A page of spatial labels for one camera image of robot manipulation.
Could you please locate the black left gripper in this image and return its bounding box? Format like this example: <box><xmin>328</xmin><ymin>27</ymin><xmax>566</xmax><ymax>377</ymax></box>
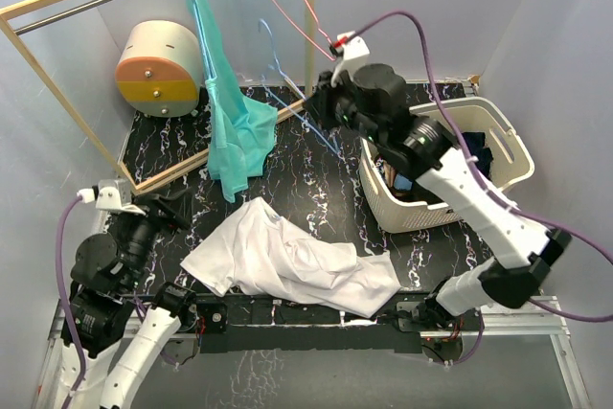
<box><xmin>119</xmin><ymin>183</ymin><xmax>193</xmax><ymax>288</ymax></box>

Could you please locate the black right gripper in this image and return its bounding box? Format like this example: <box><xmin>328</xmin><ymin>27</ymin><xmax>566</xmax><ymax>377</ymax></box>
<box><xmin>303</xmin><ymin>67</ymin><xmax>385</xmax><ymax>148</ymax></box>

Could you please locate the white t shirt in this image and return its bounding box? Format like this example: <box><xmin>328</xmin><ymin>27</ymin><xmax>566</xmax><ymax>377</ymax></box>
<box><xmin>181</xmin><ymin>197</ymin><xmax>400</xmax><ymax>318</ymax></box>

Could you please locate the blue hanger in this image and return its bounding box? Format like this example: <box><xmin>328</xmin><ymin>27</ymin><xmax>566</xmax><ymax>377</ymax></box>
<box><xmin>258</xmin><ymin>17</ymin><xmax>344</xmax><ymax>156</ymax></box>
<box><xmin>190</xmin><ymin>0</ymin><xmax>216</xmax><ymax>81</ymax></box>

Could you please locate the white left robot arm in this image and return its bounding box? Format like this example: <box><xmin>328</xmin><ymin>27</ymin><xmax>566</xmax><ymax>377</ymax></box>
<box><xmin>53</xmin><ymin>186</ymin><xmax>198</xmax><ymax>408</ymax></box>

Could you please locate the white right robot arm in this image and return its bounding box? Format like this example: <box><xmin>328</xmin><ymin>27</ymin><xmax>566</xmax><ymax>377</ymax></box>
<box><xmin>305</xmin><ymin>63</ymin><xmax>572</xmax><ymax>329</ymax></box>

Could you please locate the teal t shirt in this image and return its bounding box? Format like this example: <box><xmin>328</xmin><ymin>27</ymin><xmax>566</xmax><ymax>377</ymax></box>
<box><xmin>197</xmin><ymin>0</ymin><xmax>278</xmax><ymax>203</ymax></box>

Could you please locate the blue hanger under teal shirt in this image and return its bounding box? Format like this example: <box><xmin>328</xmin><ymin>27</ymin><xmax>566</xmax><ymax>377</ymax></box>
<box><xmin>190</xmin><ymin>0</ymin><xmax>216</xmax><ymax>81</ymax></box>

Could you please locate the navy blue garment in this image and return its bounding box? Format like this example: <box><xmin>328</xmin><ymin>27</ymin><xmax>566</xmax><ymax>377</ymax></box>
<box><xmin>463</xmin><ymin>132</ymin><xmax>493</xmax><ymax>179</ymax></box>

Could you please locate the cream round drawer cabinet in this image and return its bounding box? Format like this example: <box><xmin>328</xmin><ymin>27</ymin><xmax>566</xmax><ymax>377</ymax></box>
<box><xmin>115</xmin><ymin>20</ymin><xmax>204</xmax><ymax>118</ymax></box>

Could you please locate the cream plastic laundry basket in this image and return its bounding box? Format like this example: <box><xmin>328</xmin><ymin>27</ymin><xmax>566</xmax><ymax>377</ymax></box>
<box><xmin>359</xmin><ymin>97</ymin><xmax>534</xmax><ymax>234</ymax></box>

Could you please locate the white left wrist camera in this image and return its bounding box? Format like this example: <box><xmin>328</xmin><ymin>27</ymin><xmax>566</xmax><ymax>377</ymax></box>
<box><xmin>77</xmin><ymin>179</ymin><xmax>146</xmax><ymax>216</ymax></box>

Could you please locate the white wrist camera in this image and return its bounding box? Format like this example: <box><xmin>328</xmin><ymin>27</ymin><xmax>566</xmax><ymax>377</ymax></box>
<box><xmin>330</xmin><ymin>31</ymin><xmax>370</xmax><ymax>87</ymax></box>
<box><xmin>77</xmin><ymin>179</ymin><xmax>146</xmax><ymax>216</ymax></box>

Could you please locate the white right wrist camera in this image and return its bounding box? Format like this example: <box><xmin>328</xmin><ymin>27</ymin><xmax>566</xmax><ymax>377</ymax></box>
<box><xmin>330</xmin><ymin>31</ymin><xmax>370</xmax><ymax>87</ymax></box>

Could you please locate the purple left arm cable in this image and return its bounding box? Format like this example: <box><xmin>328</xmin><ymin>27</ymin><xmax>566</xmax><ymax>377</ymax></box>
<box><xmin>55</xmin><ymin>196</ymin><xmax>92</xmax><ymax>400</ymax></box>

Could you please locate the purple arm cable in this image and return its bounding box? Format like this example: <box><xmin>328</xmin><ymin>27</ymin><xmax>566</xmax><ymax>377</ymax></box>
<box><xmin>344</xmin><ymin>10</ymin><xmax>613</xmax><ymax>365</ymax></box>
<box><xmin>55</xmin><ymin>196</ymin><xmax>92</xmax><ymax>400</ymax></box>

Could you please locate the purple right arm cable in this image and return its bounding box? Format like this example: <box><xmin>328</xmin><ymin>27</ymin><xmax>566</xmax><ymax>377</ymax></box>
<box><xmin>344</xmin><ymin>10</ymin><xmax>613</xmax><ymax>365</ymax></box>

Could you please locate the wooden clothes rack frame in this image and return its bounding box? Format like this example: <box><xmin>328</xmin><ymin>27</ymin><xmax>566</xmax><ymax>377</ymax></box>
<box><xmin>1</xmin><ymin>0</ymin><xmax>293</xmax><ymax>195</ymax></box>

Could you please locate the aluminium base frame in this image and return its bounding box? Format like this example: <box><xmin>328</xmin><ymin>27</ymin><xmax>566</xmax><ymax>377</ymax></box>
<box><xmin>35</xmin><ymin>293</ymin><xmax>593</xmax><ymax>409</ymax></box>

